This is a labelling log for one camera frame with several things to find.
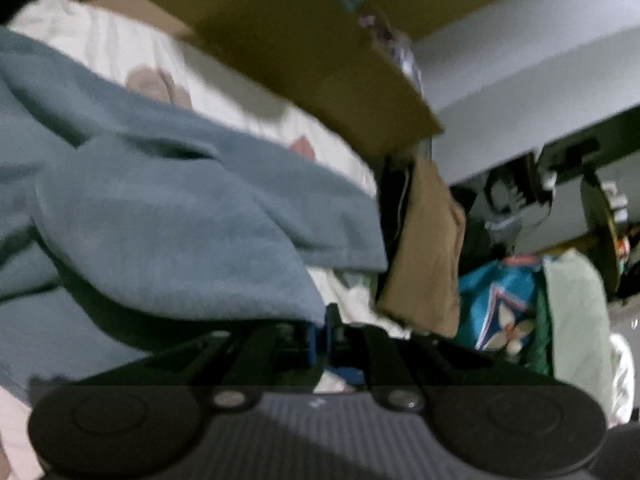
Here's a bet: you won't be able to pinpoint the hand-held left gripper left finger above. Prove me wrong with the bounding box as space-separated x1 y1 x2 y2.
100 305 329 411

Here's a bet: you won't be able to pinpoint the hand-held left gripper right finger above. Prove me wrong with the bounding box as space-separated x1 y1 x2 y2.
327 305 546 411

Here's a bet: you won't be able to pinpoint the light blue jeans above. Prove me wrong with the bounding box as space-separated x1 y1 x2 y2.
0 27 390 391

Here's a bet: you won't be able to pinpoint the brown garment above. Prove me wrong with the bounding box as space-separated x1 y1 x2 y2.
375 157 467 339

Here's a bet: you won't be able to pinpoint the teal floral printed cloth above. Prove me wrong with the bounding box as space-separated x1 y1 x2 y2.
457 255 553 378

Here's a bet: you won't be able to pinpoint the pale green cloth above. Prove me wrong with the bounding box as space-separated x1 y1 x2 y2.
542 250 617 428

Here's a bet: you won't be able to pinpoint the round gold-rimmed object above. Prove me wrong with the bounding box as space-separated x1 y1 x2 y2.
580 170 626 301

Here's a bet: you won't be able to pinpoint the printed plastic packets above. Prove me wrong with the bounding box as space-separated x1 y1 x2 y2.
357 10 425 96

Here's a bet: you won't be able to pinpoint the brown cardboard box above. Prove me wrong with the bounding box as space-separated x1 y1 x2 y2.
95 0 606 161

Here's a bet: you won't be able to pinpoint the white plastic bag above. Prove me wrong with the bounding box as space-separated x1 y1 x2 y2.
609 332 637 423

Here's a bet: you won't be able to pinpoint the white bear-print bed sheet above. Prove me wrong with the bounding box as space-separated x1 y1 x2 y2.
0 0 416 480

